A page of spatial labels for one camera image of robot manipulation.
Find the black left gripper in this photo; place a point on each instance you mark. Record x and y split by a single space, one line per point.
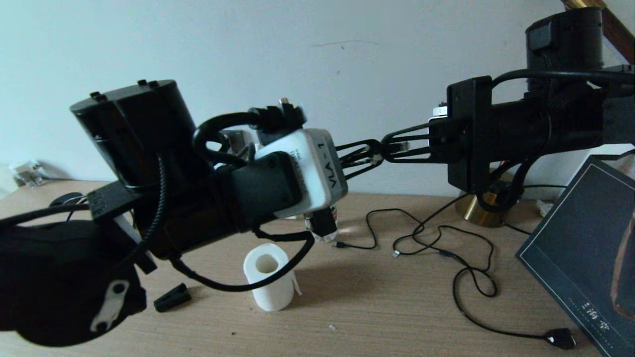
248 198

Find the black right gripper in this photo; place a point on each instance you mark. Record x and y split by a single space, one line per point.
511 129

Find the white power adapter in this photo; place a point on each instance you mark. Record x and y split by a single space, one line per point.
245 149

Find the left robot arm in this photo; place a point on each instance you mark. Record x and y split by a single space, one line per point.
134 134

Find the water bottle red cap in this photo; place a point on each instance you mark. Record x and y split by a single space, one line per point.
325 238

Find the brass desk lamp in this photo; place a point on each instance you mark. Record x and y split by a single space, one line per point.
476 215

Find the black power block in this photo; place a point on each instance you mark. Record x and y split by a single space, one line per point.
511 188

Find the small white crumpled object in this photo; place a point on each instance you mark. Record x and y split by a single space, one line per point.
544 208

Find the white toilet paper roll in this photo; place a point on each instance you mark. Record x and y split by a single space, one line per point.
278 297

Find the dark gift bag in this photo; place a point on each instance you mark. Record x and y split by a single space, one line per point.
570 258

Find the black plastic clip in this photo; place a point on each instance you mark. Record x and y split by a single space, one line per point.
172 298

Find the black desk grommet cover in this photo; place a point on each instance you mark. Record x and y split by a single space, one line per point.
64 198

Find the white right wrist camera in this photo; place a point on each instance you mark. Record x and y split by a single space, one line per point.
440 111

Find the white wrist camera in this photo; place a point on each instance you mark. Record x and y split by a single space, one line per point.
317 168
440 111

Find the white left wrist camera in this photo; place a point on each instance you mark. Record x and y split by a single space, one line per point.
317 168

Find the grey wall socket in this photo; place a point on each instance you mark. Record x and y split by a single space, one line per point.
235 135

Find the small white object by wall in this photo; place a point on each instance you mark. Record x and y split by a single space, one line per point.
27 171

